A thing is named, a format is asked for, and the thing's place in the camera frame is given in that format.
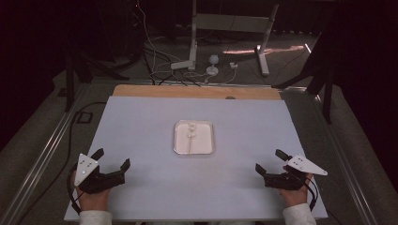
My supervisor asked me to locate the bundle of black cables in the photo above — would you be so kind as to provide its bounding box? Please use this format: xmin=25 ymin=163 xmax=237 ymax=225
xmin=141 ymin=48 xmax=202 ymax=87

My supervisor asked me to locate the square metal tray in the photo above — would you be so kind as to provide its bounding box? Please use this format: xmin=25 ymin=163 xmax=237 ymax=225
xmin=173 ymin=119 xmax=216 ymax=156

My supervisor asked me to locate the white ball-shaped camera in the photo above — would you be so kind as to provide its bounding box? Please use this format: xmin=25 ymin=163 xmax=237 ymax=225
xmin=206 ymin=54 xmax=220 ymax=77

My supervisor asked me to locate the black angled stand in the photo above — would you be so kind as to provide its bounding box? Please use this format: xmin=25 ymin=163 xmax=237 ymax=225
xmin=271 ymin=31 xmax=335 ymax=125

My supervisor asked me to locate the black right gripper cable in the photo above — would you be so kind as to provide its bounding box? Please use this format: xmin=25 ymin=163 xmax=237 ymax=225
xmin=301 ymin=177 xmax=319 ymax=212

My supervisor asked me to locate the white power strip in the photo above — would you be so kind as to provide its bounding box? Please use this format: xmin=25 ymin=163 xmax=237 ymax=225
xmin=170 ymin=60 xmax=195 ymax=70

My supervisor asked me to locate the aluminium floor rail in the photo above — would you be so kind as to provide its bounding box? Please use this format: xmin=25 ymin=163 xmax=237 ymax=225
xmin=311 ymin=93 xmax=380 ymax=225
xmin=0 ymin=82 xmax=92 ymax=225

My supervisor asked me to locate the white metal stand frame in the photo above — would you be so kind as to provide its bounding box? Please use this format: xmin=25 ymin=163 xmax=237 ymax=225
xmin=188 ymin=0 xmax=280 ymax=77

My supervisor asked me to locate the person's right hand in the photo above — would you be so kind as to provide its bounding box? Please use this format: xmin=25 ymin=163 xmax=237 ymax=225
xmin=278 ymin=175 xmax=314 ymax=208

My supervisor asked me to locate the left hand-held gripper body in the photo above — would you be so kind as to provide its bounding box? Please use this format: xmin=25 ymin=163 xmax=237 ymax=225
xmin=74 ymin=153 xmax=126 ymax=195

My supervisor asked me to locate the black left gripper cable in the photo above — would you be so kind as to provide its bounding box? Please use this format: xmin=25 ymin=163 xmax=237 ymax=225
xmin=66 ymin=165 xmax=84 ymax=216

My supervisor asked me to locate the black square floor plate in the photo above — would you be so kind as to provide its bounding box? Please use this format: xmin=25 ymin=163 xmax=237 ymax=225
xmin=75 ymin=111 xmax=94 ymax=125

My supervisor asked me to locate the long black floor cable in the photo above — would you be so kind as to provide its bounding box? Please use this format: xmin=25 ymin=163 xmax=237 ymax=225
xmin=17 ymin=101 xmax=107 ymax=225

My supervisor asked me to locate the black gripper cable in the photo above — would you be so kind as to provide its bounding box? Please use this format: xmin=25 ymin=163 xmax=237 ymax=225
xmin=66 ymin=165 xmax=84 ymax=216
xmin=301 ymin=177 xmax=319 ymax=212

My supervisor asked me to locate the white cable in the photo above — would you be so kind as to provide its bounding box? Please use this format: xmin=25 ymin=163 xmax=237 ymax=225
xmin=136 ymin=0 xmax=183 ymax=64

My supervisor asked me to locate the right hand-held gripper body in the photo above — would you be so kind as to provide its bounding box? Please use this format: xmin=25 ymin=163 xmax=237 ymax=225
xmin=264 ymin=154 xmax=329 ymax=191

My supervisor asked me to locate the black tripod stand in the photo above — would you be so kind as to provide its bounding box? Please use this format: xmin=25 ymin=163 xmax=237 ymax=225
xmin=64 ymin=46 xmax=130 ymax=113

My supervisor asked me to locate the pale blue table mat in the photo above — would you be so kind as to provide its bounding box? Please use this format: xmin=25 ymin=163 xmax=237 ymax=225
xmin=64 ymin=96 xmax=329 ymax=221

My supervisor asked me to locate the person's left hand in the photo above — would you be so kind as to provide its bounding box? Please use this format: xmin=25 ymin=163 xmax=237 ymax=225
xmin=74 ymin=187 xmax=111 ymax=214

